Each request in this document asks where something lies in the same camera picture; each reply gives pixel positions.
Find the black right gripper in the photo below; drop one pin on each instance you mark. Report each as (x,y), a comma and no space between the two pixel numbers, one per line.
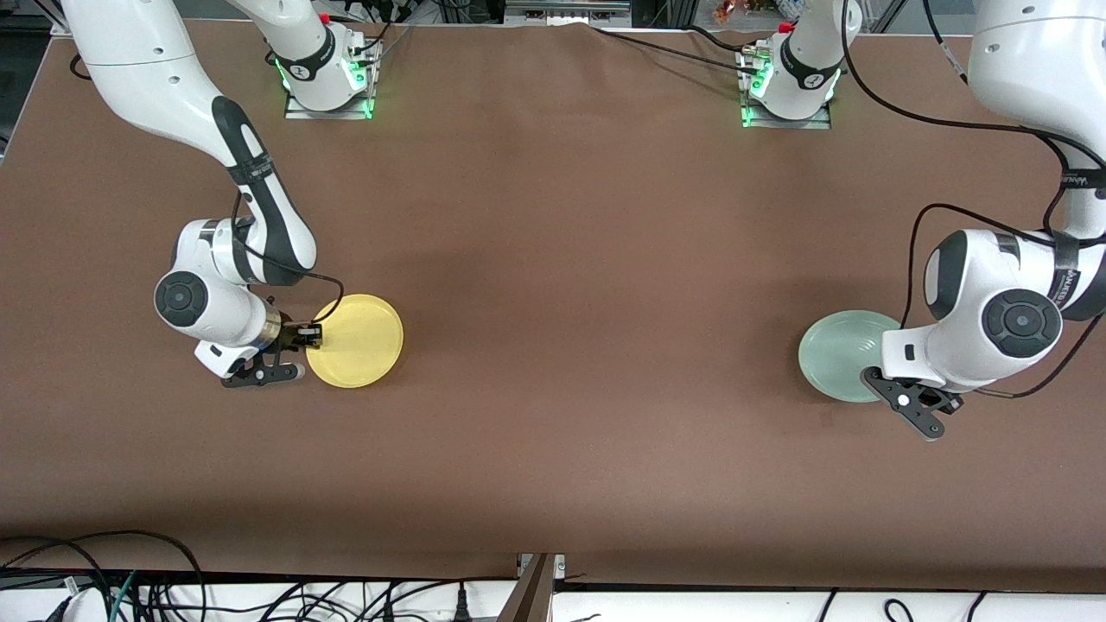
(291,336)

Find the yellow round plate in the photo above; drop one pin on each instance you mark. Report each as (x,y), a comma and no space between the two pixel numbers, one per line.
(359,341)

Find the pale green round plate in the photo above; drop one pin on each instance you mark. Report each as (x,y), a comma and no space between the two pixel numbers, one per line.
(834,354)

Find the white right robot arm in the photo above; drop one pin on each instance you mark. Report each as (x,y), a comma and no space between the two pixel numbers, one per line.
(155,69)

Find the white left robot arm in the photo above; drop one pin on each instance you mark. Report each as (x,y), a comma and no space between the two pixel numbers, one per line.
(994,285)

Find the brown table cloth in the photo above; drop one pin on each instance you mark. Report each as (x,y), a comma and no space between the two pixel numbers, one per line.
(553,216)

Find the black power plug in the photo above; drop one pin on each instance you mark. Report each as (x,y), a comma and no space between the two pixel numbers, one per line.
(462,605)

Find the white lower board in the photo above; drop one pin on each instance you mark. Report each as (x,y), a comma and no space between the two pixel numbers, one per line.
(734,606)

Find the colourful background objects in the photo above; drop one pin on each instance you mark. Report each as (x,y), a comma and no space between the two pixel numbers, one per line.
(743,9)

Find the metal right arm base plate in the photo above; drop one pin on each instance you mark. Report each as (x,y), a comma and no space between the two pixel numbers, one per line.
(298,111)

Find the aluminium corner bracket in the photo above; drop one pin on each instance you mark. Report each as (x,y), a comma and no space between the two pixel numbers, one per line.
(537,587)

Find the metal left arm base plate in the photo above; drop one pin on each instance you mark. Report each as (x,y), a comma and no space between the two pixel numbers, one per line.
(821,119)

